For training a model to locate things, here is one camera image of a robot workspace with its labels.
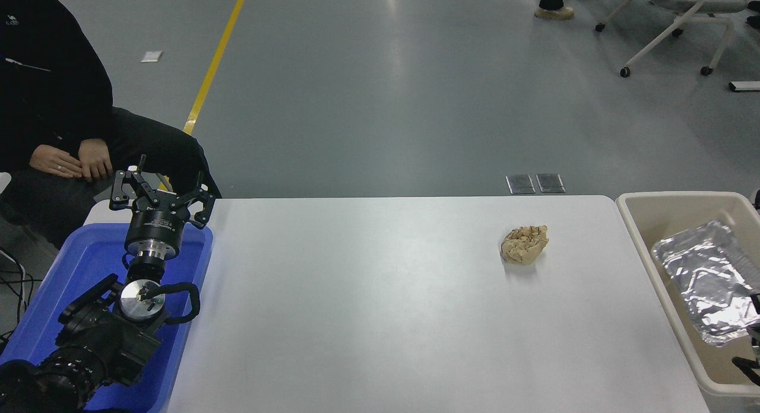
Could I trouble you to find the blue plastic tray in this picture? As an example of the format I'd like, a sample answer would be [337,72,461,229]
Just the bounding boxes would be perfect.
[0,223,213,413]

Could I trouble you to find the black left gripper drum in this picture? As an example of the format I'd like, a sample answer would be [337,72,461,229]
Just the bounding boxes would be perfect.
[125,201,187,247]

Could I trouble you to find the rectangular foil tray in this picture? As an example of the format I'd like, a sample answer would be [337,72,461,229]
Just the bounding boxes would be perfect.
[651,220,760,347]

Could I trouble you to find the large pale bin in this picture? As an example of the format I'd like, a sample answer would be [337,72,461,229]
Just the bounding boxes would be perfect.
[616,191,760,397]

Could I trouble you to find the crumpled tan paper ball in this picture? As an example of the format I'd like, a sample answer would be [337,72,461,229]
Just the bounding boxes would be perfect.
[501,225,550,265]

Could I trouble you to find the seated person's right hand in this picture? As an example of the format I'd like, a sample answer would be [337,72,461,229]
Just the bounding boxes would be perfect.
[30,144,84,179]

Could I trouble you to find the black floor cables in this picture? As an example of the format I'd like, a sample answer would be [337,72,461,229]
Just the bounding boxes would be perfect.
[0,247,28,348]

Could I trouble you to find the seated person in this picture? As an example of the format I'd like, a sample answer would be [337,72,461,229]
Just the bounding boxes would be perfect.
[0,0,221,250]

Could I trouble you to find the seated person's left hand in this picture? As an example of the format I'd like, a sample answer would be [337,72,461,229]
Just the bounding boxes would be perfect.
[78,139,113,182]

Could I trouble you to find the white wheeled office chair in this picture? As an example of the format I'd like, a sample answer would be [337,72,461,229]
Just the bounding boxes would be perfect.
[595,0,750,78]

